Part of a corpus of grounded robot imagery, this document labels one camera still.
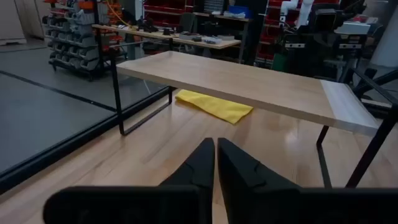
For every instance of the blue plastic box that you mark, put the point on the blue plastic box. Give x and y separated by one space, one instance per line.
239 11

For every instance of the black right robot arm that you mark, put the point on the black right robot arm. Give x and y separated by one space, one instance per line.
323 21

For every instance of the grey storage bin rack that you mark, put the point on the grey storage bin rack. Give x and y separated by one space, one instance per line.
77 40

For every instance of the wooden shelf with black legs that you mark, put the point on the wooden shelf with black legs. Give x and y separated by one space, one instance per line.
233 81

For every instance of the white cabinet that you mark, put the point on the white cabinet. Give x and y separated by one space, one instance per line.
12 21

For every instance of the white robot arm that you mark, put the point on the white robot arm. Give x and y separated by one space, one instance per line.
303 11

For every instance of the green bin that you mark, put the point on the green bin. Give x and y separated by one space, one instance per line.
280 62

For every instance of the yellow cloth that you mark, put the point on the yellow cloth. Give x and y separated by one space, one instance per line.
217 107

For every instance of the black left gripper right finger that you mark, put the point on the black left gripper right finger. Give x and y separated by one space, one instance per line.
248 193

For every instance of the long wooden workbench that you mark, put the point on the long wooden workbench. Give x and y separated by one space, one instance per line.
192 42

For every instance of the red storage shelving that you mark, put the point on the red storage shelving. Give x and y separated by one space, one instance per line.
164 12

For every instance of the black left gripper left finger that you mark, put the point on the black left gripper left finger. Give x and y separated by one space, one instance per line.
192 199

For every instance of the light grey box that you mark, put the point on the light grey box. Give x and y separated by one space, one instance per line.
353 28

